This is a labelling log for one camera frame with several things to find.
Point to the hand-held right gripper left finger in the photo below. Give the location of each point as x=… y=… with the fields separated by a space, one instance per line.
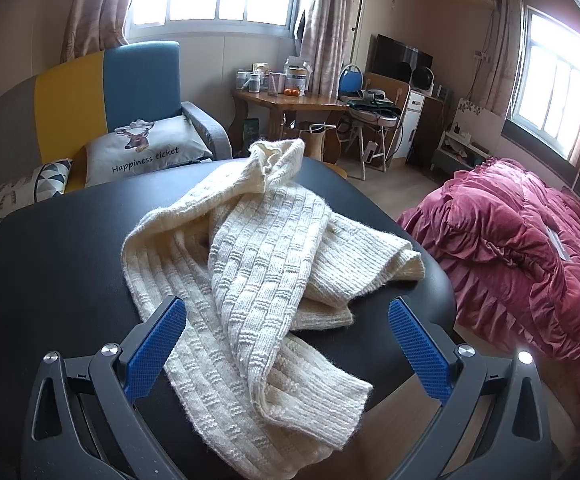
x=152 y=345

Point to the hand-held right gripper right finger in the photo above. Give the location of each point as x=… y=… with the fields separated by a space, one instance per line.
x=419 y=350

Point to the cream knitted scarf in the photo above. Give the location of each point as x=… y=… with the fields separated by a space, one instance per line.
x=250 y=260

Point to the pink ruffled bedspread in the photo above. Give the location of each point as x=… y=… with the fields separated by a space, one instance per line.
x=509 y=250

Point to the white paper sheet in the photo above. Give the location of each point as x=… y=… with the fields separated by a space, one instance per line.
x=557 y=245

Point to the grey deer print cushion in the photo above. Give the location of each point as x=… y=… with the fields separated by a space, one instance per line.
x=160 y=150

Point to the triangle pattern cushion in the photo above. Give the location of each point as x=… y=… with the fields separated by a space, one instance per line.
x=25 y=190

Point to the white cabinet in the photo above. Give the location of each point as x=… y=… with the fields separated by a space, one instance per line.
x=412 y=125

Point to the beige woven basket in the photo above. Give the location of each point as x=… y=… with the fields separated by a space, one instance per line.
x=320 y=142

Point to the white low shelf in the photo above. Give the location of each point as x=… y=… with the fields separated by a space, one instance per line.
x=474 y=120

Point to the dark green bag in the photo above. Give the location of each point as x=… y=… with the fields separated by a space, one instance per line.
x=369 y=105

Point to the grey yellow blue sofa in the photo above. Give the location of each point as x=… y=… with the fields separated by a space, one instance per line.
x=140 y=85

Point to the white desk fan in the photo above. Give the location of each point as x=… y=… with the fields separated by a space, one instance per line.
x=422 y=80

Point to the wooden table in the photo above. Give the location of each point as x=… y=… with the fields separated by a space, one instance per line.
x=295 y=102

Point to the cluster of jars and bottles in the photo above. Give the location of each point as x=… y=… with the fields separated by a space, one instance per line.
x=270 y=80

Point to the black television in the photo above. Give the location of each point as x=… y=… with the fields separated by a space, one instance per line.
x=394 y=57

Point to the beige patterned curtain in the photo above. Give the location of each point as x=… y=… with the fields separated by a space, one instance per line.
x=327 y=35
x=95 y=5
x=509 y=35

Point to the metal stand pole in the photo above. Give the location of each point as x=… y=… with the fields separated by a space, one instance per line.
x=358 y=10

